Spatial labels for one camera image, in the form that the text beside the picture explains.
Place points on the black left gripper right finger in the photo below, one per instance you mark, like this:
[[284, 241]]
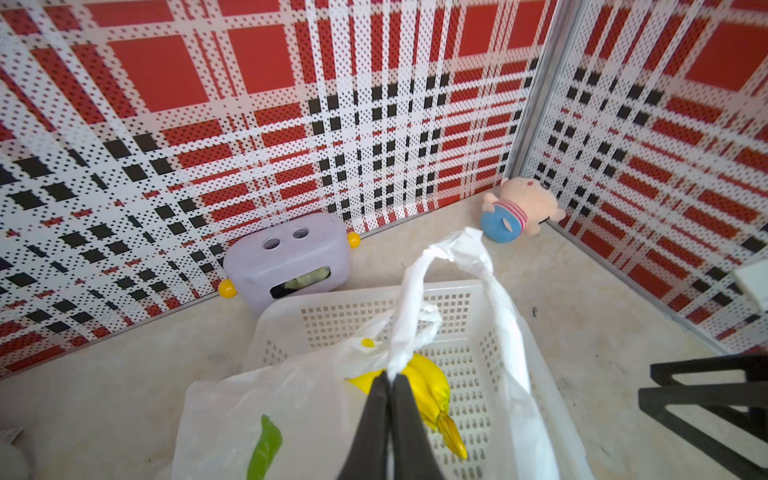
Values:
[[412, 453]]

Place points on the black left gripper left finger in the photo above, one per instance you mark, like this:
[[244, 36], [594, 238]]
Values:
[[368, 455]]

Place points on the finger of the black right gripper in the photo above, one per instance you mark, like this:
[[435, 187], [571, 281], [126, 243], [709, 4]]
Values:
[[708, 417], [754, 366]]

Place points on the yellow banana bunch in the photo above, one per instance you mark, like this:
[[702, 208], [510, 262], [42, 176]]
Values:
[[432, 394]]

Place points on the translucent white plastic bag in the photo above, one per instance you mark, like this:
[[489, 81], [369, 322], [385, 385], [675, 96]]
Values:
[[298, 419]]

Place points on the white perforated plastic basket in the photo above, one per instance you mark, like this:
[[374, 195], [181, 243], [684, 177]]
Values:
[[466, 348]]

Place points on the pink pig plush toy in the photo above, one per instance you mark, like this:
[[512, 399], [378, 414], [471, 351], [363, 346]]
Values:
[[522, 205]]

